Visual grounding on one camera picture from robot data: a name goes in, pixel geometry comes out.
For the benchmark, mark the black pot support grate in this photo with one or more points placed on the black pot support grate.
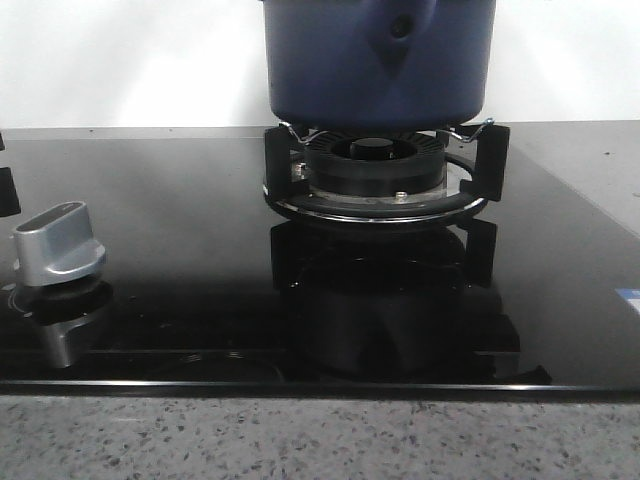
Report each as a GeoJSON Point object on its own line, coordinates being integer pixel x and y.
{"type": "Point", "coordinates": [492, 160]}

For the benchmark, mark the round gas burner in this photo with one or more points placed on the round gas burner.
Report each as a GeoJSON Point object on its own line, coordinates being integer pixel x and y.
{"type": "Point", "coordinates": [445, 204]}

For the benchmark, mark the black glass gas hob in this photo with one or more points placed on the black glass gas hob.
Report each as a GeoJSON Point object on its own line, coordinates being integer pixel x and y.
{"type": "Point", "coordinates": [205, 291]}

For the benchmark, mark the dark blue saucepan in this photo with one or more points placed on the dark blue saucepan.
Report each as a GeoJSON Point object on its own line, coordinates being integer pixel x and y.
{"type": "Point", "coordinates": [377, 65]}

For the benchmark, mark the silver stove control knob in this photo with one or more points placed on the silver stove control knob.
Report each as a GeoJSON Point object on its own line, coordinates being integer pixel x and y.
{"type": "Point", "coordinates": [57, 246]}

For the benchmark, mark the blue energy label sticker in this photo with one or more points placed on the blue energy label sticker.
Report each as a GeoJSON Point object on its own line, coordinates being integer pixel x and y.
{"type": "Point", "coordinates": [631, 297]}

